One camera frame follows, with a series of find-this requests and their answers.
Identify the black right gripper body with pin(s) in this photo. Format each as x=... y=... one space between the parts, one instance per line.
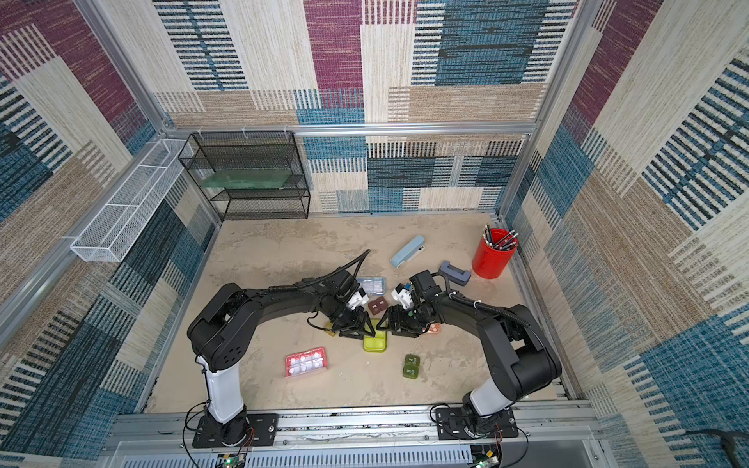
x=410 y=314

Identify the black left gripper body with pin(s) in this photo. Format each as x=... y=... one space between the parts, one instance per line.
x=350 y=324

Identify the maroon two-compartment pillbox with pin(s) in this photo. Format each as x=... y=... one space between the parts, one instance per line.
x=378 y=305

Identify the orange pillbox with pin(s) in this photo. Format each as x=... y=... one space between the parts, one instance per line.
x=434 y=329

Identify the white pillbox with green lid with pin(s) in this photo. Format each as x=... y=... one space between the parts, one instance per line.
x=377 y=343

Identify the blue six-compartment pillbox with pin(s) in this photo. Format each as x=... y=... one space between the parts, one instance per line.
x=373 y=286

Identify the small green two-compartment pillbox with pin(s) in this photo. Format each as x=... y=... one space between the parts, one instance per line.
x=411 y=366

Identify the yellow two-compartment pillbox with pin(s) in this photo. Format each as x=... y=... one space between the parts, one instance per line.
x=329 y=330

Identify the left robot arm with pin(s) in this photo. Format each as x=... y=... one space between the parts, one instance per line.
x=221 y=334

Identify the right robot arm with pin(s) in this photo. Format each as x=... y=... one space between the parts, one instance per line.
x=519 y=356

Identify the pink pillbox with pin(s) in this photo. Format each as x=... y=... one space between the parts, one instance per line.
x=299 y=364

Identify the light blue stapler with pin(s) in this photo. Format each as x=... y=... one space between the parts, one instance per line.
x=408 y=252

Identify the red pen cup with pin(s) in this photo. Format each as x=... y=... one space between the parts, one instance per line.
x=494 y=252

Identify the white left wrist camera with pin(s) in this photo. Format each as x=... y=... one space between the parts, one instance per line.
x=358 y=299

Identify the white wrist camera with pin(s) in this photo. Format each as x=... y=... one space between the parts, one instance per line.
x=403 y=296
x=358 y=299

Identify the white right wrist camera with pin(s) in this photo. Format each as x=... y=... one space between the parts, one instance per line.
x=403 y=296

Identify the black wire mesh shelf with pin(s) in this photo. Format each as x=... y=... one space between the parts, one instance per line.
x=210 y=152

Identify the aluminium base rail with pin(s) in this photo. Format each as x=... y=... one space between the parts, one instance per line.
x=534 y=434

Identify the white wire mesh basket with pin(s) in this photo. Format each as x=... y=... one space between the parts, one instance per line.
x=114 y=230

